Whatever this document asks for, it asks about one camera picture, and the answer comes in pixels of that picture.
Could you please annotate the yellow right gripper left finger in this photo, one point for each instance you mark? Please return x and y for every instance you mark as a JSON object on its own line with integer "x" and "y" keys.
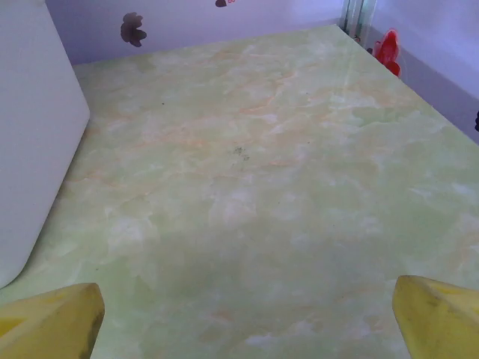
{"x": 52, "y": 321}

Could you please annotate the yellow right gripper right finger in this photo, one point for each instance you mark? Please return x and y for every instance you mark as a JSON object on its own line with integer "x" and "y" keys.
{"x": 441, "y": 321}

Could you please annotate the white storage box blue lid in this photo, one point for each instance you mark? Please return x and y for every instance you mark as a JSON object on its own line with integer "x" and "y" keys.
{"x": 33, "y": 131}

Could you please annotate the aluminium frame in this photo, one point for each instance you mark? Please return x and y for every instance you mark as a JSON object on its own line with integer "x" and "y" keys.
{"x": 355, "y": 18}

